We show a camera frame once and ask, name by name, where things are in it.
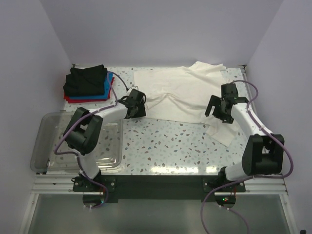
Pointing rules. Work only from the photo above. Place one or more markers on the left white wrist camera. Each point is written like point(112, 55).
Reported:
point(133, 88)

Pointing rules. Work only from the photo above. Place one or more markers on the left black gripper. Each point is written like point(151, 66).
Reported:
point(137, 110)

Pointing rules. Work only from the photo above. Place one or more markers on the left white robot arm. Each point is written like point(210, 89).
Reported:
point(82, 132)

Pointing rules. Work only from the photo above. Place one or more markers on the white printed t-shirt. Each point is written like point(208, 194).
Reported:
point(182, 94)

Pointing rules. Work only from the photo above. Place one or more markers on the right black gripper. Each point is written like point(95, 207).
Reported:
point(220, 112)

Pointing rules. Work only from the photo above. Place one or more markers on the folded blue t-shirt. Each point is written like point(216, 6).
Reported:
point(95, 98)

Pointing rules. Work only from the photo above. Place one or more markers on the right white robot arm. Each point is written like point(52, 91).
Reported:
point(263, 154)

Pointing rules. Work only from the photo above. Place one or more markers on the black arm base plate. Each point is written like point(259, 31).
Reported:
point(112, 188)

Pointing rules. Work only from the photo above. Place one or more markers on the clear plastic bin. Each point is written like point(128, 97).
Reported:
point(108, 151)

